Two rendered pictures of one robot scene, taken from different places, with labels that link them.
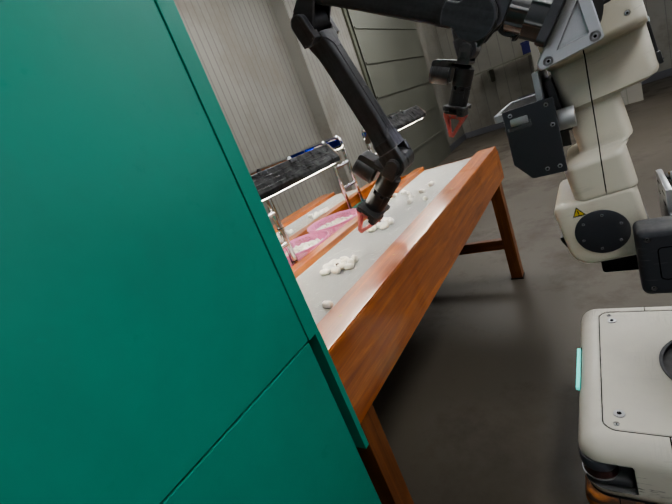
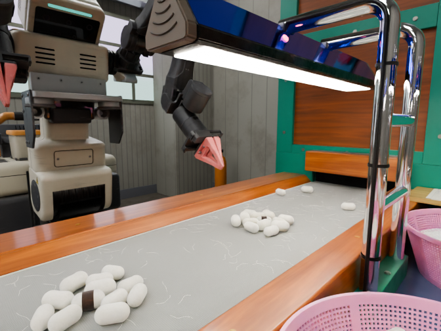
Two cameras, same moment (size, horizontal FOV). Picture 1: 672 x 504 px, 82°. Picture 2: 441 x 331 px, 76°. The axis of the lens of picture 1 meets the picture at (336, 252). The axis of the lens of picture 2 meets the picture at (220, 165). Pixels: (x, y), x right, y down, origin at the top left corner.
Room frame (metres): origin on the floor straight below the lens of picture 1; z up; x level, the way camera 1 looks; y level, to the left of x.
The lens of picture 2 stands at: (1.77, -0.01, 0.96)
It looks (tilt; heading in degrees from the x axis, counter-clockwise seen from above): 9 degrees down; 187
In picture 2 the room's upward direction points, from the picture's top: straight up
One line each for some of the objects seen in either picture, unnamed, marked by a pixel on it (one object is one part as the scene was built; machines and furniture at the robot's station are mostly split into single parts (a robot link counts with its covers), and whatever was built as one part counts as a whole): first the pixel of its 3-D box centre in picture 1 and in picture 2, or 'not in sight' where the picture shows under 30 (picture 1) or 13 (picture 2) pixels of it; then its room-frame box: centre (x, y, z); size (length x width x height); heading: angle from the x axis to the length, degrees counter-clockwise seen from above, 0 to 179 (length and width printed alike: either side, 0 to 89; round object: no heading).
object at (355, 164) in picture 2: not in sight; (352, 163); (0.83, 0.30, 0.83); 0.30 x 0.06 x 0.07; 52
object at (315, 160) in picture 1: (278, 177); (304, 57); (1.21, 0.08, 1.08); 0.62 x 0.08 x 0.07; 142
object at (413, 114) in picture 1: (397, 121); not in sight; (1.97, -0.52, 1.08); 0.62 x 0.08 x 0.07; 142
